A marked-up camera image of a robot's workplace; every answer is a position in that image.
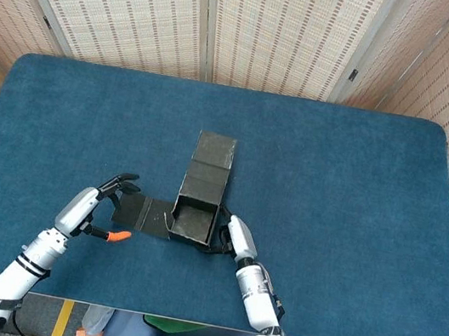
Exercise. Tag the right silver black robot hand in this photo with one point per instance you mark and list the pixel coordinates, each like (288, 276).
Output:
(242, 240)

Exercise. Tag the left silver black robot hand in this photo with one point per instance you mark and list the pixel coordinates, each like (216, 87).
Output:
(77, 212)

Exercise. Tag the black foldable cardboard box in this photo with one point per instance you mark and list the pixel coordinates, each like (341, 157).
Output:
(205, 182)

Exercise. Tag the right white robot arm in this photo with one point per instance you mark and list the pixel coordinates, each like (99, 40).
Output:
(255, 294)

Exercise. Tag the green cloth item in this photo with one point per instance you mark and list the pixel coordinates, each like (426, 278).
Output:
(172, 325)

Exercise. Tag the blue felt table mat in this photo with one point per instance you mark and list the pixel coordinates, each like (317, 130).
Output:
(356, 177)

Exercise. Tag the black screen hinge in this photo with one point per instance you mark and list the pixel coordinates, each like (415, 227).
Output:
(47, 22)
(353, 74)

